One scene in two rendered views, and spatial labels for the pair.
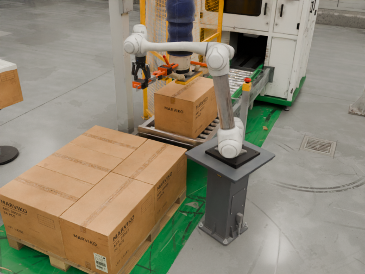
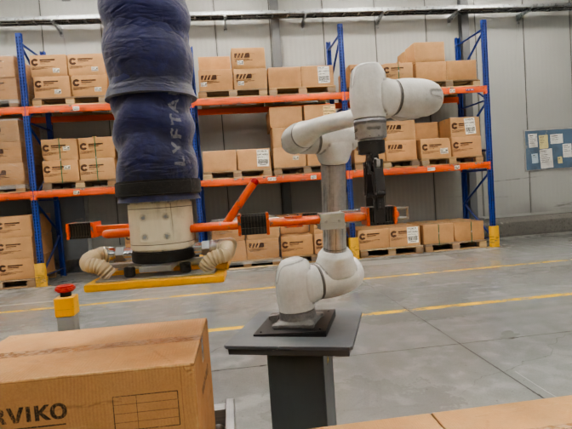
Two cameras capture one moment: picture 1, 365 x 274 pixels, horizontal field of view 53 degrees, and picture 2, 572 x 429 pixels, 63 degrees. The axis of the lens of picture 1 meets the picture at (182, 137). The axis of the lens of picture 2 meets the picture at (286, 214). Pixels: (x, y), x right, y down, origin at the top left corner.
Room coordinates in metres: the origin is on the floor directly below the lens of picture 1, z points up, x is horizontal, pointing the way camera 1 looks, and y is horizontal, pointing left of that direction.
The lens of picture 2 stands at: (3.45, 1.31, 1.33)
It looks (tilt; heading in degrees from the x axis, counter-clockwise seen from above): 3 degrees down; 239
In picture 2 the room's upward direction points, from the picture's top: 4 degrees counter-clockwise
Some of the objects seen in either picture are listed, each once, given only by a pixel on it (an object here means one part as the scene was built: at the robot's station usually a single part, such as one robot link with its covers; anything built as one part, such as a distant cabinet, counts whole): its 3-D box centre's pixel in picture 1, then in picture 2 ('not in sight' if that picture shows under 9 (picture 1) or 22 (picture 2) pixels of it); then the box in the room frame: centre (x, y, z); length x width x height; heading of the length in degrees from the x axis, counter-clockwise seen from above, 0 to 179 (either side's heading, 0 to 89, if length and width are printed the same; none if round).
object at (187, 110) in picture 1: (187, 105); (95, 419); (3.28, -0.04, 0.75); 0.60 x 0.40 x 0.40; 154
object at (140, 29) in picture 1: (139, 36); (372, 91); (2.54, 0.31, 1.59); 0.13 x 0.11 x 0.16; 169
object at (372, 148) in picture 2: (140, 61); (372, 157); (2.55, 0.31, 1.41); 0.08 x 0.07 x 0.09; 62
